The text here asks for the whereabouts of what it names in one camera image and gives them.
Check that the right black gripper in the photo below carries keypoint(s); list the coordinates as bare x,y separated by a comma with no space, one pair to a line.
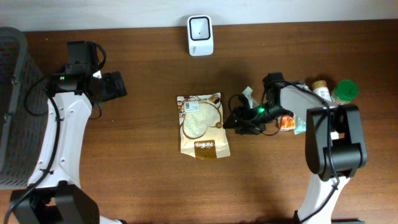
257,126

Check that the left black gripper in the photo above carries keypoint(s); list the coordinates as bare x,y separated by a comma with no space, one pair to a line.
114,84

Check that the glutinous rice bag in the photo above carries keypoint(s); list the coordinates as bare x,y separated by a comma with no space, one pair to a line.
202,134

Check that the orange tissue packet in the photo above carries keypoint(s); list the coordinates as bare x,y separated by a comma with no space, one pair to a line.
286,122

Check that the teal wipes packet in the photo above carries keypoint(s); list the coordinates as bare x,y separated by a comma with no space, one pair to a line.
300,125

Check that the white tube gold cap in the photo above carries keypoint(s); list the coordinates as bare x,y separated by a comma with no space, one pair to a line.
321,89

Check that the green lid jar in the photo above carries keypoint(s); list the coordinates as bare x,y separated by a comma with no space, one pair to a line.
345,92

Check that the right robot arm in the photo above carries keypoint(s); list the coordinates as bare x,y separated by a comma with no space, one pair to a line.
334,141

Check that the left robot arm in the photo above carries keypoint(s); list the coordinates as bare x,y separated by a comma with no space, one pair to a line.
53,192

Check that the white barcode scanner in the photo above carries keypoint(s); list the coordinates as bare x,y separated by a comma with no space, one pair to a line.
200,35

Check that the grey plastic mesh basket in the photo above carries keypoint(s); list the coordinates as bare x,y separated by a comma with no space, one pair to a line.
23,110

